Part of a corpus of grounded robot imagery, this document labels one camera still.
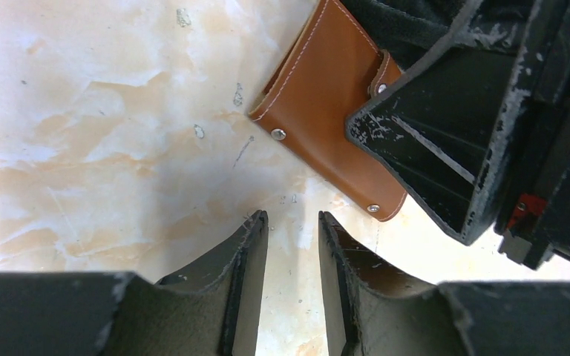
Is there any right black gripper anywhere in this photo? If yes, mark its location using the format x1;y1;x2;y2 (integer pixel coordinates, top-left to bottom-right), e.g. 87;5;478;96
347;1;570;270

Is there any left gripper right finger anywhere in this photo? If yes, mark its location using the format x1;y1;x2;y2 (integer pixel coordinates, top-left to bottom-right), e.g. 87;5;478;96
318;211;570;355

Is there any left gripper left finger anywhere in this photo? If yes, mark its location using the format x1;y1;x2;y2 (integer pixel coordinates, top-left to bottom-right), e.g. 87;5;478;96
0;211;269;355

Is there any brown leather card holder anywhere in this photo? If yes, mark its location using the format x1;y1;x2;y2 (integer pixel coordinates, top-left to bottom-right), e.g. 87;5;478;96
249;1;407;222

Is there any black floral plush blanket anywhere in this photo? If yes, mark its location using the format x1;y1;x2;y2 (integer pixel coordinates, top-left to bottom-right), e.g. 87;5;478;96
338;0;532;70

